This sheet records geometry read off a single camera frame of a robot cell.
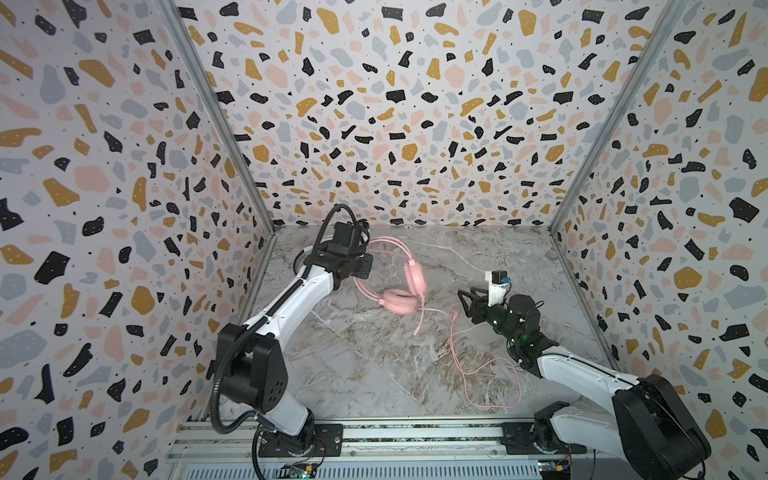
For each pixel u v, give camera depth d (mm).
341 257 646
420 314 971
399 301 800
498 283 729
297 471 702
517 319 639
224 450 727
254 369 429
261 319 458
